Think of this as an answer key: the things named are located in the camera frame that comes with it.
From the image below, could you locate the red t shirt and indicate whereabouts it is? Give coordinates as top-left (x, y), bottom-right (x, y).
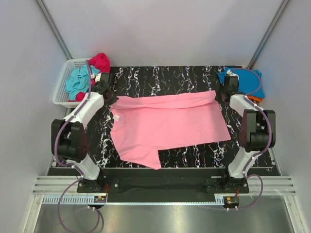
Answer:
top-left (77, 53), bottom-right (110, 101)

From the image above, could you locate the aluminium frame rail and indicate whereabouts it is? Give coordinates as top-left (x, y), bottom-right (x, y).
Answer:
top-left (32, 176), bottom-right (296, 196)

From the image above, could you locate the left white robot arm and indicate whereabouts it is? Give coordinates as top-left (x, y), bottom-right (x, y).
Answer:
top-left (51, 72), bottom-right (119, 192)

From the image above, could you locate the white slotted cable duct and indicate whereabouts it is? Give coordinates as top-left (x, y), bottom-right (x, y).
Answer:
top-left (42, 195), bottom-right (226, 206)

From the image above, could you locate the folded orange t shirt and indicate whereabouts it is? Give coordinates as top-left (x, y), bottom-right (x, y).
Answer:
top-left (248, 96), bottom-right (262, 103)

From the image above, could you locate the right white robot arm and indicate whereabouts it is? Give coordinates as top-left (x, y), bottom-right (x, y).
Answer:
top-left (219, 70), bottom-right (276, 192)

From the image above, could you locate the white plastic basket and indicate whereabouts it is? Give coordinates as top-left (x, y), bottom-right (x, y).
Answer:
top-left (52, 58), bottom-right (89, 109)

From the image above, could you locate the light blue t shirt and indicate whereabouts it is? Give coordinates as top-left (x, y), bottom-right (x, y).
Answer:
top-left (65, 65), bottom-right (95, 101)

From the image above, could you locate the pink t shirt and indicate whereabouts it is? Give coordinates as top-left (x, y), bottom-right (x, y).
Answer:
top-left (110, 91), bottom-right (231, 170)

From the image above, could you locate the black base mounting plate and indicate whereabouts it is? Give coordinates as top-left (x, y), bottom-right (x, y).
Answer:
top-left (77, 176), bottom-right (249, 194)

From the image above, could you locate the folded teal t shirt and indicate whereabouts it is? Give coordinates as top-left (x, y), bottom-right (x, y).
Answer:
top-left (217, 67), bottom-right (265, 99)

